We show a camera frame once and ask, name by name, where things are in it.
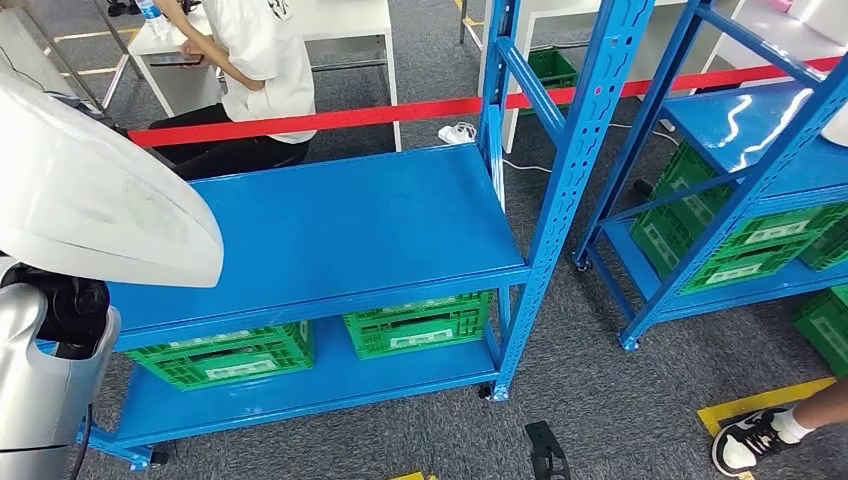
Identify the blue metal shelf rack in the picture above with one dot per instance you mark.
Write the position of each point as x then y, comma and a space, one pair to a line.
331, 225
795, 172

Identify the steel table frame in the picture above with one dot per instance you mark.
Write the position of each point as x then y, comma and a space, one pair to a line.
116, 81

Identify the white power strip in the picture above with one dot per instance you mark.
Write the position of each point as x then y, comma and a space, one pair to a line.
456, 134

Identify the white curved plastic part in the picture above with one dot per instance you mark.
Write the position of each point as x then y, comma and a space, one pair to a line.
838, 126
99, 199

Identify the person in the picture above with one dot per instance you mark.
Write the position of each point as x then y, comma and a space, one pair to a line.
828, 404
265, 66

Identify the dark smartphone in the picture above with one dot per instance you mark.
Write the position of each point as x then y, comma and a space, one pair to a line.
175, 60

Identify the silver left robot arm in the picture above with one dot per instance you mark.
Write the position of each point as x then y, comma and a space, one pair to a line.
46, 411

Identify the black robot torso bracket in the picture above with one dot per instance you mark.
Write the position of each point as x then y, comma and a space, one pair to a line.
548, 457

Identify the black and white sneaker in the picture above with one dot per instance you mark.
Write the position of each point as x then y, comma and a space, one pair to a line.
742, 447

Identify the white desk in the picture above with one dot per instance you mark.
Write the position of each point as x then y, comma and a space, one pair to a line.
351, 16
563, 5

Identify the clear water bottle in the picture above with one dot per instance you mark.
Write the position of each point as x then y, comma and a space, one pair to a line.
154, 20

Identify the red barrier belt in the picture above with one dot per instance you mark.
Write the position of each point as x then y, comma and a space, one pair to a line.
331, 120

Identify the white partition panel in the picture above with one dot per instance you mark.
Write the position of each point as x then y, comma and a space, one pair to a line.
26, 40

